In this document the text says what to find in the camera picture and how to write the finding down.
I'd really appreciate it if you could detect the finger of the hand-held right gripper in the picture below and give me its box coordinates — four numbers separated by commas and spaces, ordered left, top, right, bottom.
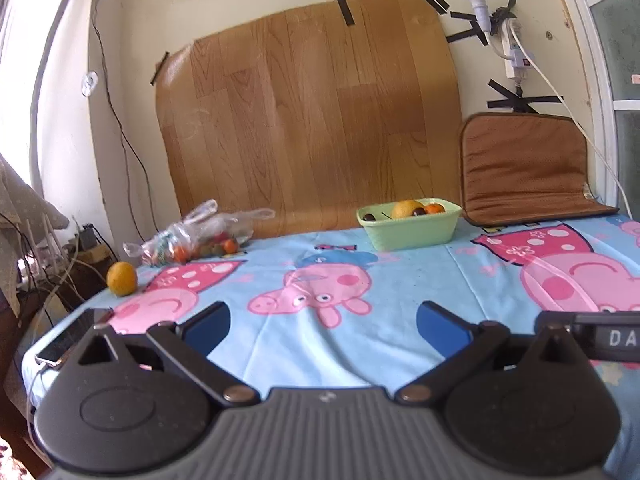
536, 311, 576, 333

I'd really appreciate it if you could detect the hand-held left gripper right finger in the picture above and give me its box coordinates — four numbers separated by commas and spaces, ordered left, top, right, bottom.
395, 302, 593, 406

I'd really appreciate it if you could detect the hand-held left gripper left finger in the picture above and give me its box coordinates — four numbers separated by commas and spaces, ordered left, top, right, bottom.
70, 302, 261, 407

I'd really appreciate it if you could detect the light green square bowl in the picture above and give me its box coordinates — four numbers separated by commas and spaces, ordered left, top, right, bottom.
356, 198, 463, 253

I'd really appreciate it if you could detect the large yellow lemon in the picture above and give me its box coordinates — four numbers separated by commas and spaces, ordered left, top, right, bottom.
391, 200, 427, 219

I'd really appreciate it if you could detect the cartoon pig printed tablecloth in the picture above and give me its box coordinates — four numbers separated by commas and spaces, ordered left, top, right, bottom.
22, 215, 640, 480

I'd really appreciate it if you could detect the clear plastic bag of tomatoes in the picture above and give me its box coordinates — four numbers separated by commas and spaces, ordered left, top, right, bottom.
123, 199, 277, 267

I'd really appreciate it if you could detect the small yellow citrus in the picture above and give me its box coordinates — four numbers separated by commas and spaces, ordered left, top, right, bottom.
106, 261, 138, 297

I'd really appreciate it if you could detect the smartphone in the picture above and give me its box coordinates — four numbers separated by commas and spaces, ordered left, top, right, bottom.
34, 307, 115, 370

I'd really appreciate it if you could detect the brown seat cushion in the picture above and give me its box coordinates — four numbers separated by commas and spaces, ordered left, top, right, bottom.
460, 112, 621, 227

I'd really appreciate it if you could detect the patterned grey cloth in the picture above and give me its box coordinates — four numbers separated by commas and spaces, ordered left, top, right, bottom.
0, 152, 70, 322

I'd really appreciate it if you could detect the black tape cross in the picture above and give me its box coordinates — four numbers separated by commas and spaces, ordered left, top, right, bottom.
487, 78, 566, 114

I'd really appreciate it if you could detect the white power strip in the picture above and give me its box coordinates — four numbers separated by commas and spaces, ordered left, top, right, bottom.
500, 17, 534, 82

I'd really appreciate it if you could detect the white power cable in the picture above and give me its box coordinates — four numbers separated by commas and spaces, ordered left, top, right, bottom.
509, 24, 640, 222

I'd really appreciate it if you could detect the black wall cable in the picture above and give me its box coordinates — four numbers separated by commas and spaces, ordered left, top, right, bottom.
90, 0, 151, 243

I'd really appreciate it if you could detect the wood pattern wall sheet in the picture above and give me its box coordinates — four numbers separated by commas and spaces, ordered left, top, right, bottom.
153, 0, 464, 241

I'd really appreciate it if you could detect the white window frame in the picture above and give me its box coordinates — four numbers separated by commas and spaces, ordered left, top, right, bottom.
547, 0, 640, 221

